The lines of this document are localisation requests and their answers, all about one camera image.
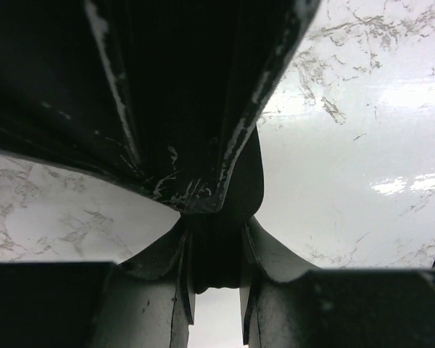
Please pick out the long black necktie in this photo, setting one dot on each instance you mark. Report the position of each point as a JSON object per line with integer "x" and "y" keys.
{"x": 216, "y": 237}

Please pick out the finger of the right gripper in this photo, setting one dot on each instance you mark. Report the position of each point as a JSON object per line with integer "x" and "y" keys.
{"x": 158, "y": 97}

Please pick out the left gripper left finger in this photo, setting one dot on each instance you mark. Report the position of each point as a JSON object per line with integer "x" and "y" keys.
{"x": 148, "y": 300}

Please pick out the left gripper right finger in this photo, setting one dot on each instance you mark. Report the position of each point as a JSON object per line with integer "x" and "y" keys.
{"x": 288, "y": 302}

